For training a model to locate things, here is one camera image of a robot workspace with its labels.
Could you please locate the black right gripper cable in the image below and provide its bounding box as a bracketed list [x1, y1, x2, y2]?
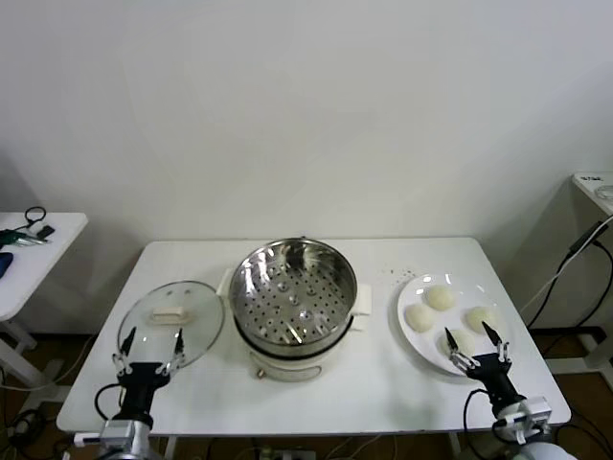
[463, 387, 499, 445]

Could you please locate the white steamed baozi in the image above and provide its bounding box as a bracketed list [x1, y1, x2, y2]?
[405, 304, 437, 333]
[438, 329, 476, 358]
[464, 306, 499, 334]
[425, 286, 457, 311]

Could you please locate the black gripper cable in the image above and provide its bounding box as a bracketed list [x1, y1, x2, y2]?
[463, 387, 499, 445]
[94, 382, 126, 424]

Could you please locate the white power strip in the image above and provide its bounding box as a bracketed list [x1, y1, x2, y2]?
[258, 445, 317, 460]

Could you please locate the white electric cooker base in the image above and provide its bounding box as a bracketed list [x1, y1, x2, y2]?
[234, 310, 370, 383]

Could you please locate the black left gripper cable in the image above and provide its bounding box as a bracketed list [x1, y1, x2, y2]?
[94, 382, 126, 424]

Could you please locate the white round plate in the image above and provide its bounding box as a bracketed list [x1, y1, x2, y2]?
[396, 272, 516, 378]

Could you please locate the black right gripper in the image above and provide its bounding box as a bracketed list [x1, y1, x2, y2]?
[443, 319, 522, 411]

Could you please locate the black cable with adapter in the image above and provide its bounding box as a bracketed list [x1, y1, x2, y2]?
[526, 219, 613, 330]

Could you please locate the green handled tool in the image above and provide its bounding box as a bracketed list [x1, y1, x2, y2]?
[0, 228, 52, 248]

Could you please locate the steel steamer basket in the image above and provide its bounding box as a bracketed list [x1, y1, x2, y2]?
[217, 238, 375, 360]

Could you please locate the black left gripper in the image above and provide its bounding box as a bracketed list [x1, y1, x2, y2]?
[112, 327, 187, 423]

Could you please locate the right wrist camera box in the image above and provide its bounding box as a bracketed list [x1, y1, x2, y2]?
[492, 396, 552, 445]

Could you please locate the white side table with tools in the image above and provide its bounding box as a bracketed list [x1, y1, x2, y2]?
[0, 212, 89, 399]

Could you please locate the white wall cable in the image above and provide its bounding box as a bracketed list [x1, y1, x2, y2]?
[520, 220, 613, 315]

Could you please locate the glass lid with white handle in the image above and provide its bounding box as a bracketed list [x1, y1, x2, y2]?
[117, 280, 226, 375]

